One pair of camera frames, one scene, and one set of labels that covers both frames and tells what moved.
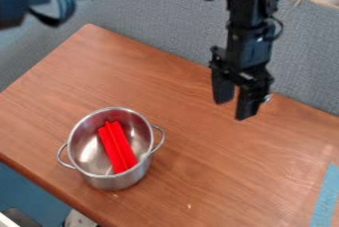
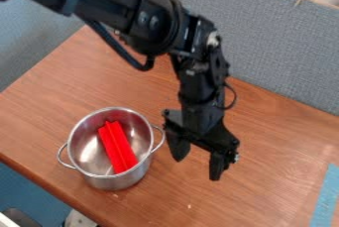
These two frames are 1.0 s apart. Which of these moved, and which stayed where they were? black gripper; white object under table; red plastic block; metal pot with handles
Moved: black gripper
Stayed: white object under table; red plastic block; metal pot with handles
